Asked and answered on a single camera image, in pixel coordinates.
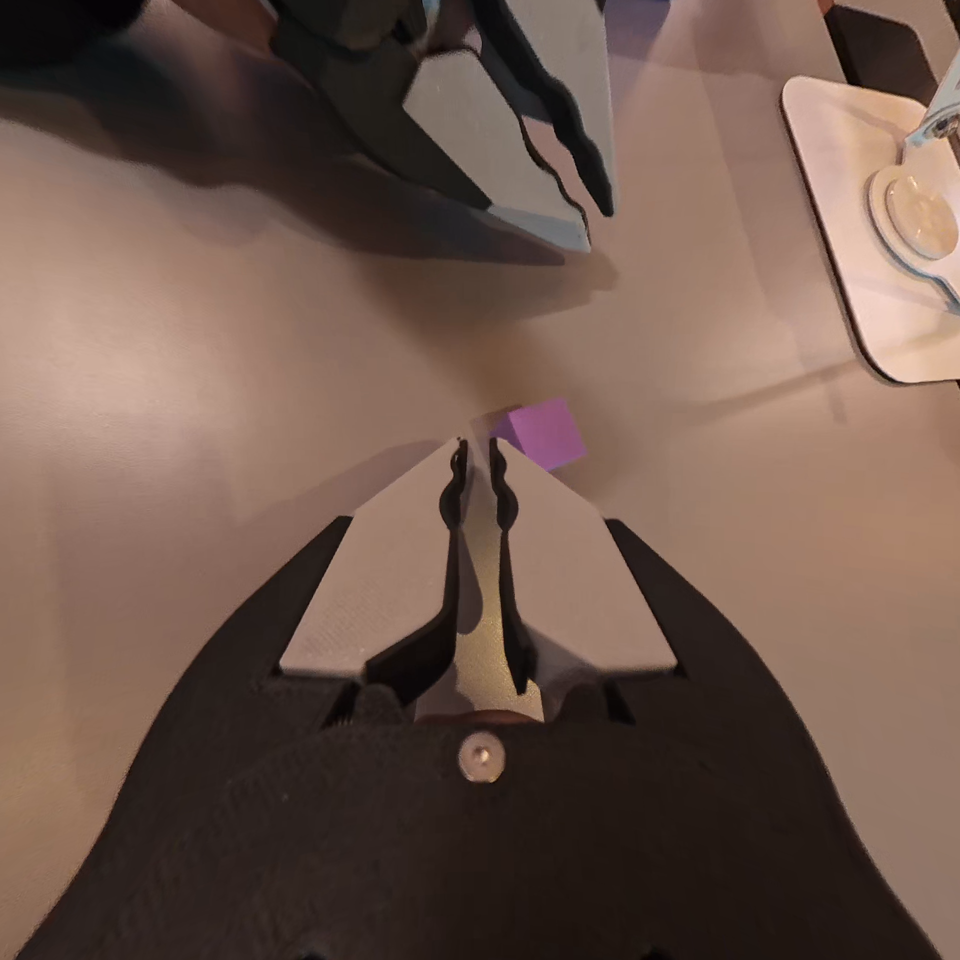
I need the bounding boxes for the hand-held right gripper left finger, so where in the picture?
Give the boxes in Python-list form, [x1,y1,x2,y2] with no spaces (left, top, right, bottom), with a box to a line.
[279,437,471,708]

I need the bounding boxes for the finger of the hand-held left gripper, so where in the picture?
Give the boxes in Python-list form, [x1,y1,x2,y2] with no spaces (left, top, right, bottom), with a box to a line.
[402,51,594,254]
[471,0,619,220]

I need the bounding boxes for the purple foam cube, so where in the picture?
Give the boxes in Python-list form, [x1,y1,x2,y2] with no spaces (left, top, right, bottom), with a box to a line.
[491,398,587,473]

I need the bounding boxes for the black table cover plate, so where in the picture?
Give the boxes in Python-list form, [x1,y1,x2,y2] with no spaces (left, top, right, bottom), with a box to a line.
[823,3,939,87]

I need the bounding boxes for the white document stand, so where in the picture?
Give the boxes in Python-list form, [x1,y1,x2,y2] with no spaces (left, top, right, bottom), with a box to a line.
[780,45,960,386]

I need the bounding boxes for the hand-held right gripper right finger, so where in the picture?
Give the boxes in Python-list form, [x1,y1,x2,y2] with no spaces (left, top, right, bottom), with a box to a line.
[487,437,678,696]

